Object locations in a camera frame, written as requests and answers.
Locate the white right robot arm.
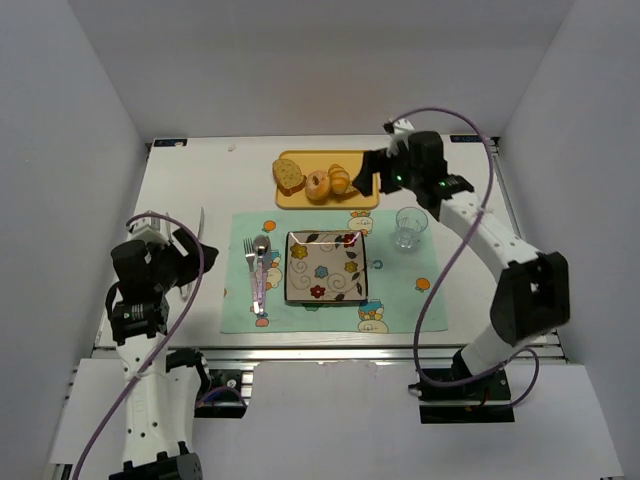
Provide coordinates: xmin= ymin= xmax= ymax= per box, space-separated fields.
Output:
xmin=353 ymin=131 xmax=570 ymax=389

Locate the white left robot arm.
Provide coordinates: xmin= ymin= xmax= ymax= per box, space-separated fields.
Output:
xmin=105 ymin=235 xmax=219 ymax=479

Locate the bread loaf slice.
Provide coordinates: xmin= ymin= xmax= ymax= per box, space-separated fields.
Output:
xmin=272 ymin=158 xmax=307 ymax=196

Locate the small croissant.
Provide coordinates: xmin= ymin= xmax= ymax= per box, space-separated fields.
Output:
xmin=328 ymin=164 xmax=351 ymax=195

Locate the blue label right corner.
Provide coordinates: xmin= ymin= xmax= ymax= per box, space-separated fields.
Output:
xmin=449 ymin=134 xmax=483 ymax=143

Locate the blue label corner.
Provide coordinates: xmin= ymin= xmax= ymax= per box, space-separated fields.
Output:
xmin=449 ymin=134 xmax=483 ymax=143
xmin=153 ymin=138 xmax=188 ymax=148

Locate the clear drinking glass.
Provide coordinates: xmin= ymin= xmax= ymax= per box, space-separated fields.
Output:
xmin=395 ymin=207 xmax=429 ymax=251

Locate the glazed donut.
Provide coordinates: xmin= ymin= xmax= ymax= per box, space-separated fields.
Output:
xmin=305 ymin=170 xmax=331 ymax=203

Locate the yellow plastic tray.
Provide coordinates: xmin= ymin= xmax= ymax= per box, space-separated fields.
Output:
xmin=275 ymin=150 xmax=380 ymax=211

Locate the square floral plate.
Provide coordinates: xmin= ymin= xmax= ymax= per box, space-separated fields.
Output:
xmin=284 ymin=230 xmax=368 ymax=304

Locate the green cartoon placemat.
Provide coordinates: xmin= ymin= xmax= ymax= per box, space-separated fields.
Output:
xmin=221 ymin=210 xmax=440 ymax=334

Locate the blue label left corner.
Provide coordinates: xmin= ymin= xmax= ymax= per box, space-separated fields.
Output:
xmin=153 ymin=138 xmax=188 ymax=148

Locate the silver fork pink handle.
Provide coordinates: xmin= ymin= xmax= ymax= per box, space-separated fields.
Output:
xmin=243 ymin=238 xmax=260 ymax=315

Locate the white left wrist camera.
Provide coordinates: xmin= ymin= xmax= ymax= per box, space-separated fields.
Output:
xmin=127 ymin=218 xmax=169 ymax=247

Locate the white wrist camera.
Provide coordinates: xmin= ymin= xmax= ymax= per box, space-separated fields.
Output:
xmin=383 ymin=118 xmax=415 ymax=158
xmin=127 ymin=218 xmax=169 ymax=247

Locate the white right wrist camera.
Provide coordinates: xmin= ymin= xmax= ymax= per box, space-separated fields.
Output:
xmin=383 ymin=118 xmax=415 ymax=158

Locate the silver spoon pink handle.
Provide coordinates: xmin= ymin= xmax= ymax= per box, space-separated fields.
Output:
xmin=253 ymin=235 xmax=271 ymax=317

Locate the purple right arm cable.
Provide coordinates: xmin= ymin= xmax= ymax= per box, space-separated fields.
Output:
xmin=394 ymin=107 xmax=541 ymax=416

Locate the aluminium front rail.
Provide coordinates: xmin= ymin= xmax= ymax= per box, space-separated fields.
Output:
xmin=90 ymin=333 xmax=566 ymax=365

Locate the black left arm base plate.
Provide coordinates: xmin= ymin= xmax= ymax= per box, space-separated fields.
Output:
xmin=194 ymin=368 xmax=253 ymax=419

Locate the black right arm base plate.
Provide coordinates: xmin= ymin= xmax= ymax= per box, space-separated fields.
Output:
xmin=408 ymin=371 xmax=515 ymax=425

